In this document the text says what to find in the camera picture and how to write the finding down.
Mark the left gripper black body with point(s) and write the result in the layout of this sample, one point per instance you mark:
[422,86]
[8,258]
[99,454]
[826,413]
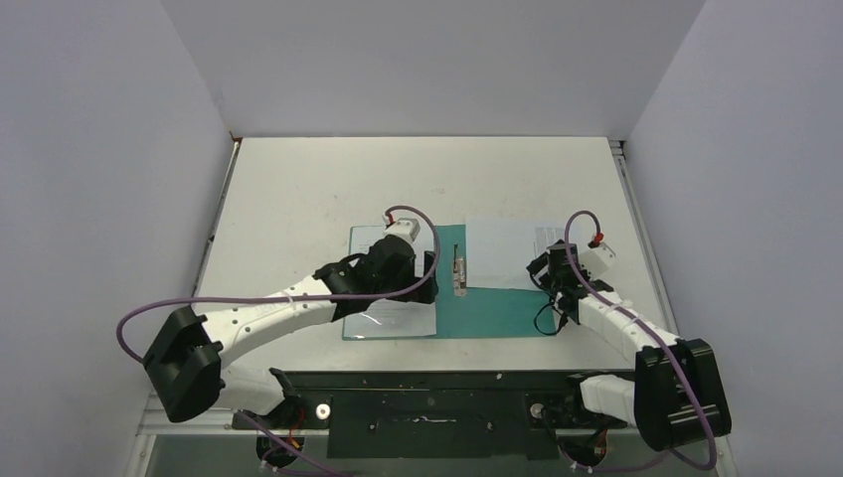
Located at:
[405,282]

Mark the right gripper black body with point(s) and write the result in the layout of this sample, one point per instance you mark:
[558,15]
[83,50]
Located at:
[546,271]

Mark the metal folder clip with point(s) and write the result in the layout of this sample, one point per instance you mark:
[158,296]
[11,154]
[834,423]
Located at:
[459,272]

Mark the teal folder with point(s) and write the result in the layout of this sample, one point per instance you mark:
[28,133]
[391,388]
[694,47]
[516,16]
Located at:
[485,312]

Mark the printed white paper sheet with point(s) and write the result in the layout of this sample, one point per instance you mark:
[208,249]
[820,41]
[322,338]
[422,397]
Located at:
[386,319]

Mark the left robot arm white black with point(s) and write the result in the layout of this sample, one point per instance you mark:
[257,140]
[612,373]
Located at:
[191,362]

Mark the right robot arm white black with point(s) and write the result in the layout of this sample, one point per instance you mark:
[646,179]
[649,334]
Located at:
[676,395]

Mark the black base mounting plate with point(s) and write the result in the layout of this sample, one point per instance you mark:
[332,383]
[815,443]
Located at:
[372,415]

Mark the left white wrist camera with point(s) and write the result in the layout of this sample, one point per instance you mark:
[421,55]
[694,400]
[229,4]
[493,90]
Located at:
[406,229]

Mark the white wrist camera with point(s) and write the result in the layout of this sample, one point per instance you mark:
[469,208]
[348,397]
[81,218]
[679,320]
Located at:
[598,257]
[406,229]

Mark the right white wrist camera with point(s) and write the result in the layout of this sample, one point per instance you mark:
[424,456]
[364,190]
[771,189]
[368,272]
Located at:
[598,257]

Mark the aluminium rail frame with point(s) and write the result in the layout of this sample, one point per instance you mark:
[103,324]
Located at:
[289,203]

